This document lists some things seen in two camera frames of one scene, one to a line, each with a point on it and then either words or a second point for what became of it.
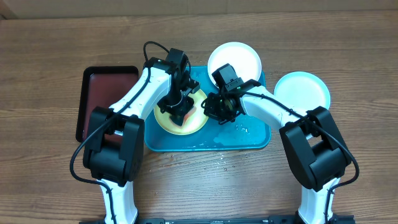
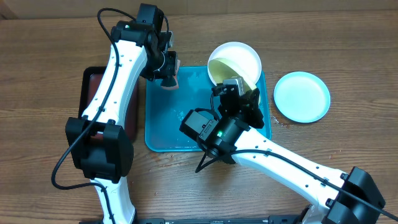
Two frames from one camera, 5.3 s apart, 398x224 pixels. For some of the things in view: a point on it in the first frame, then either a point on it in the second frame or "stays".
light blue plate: (304, 90) stays
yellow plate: (195, 121) → (221, 69)
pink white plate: (244, 60) stays
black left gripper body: (175, 104) → (160, 66)
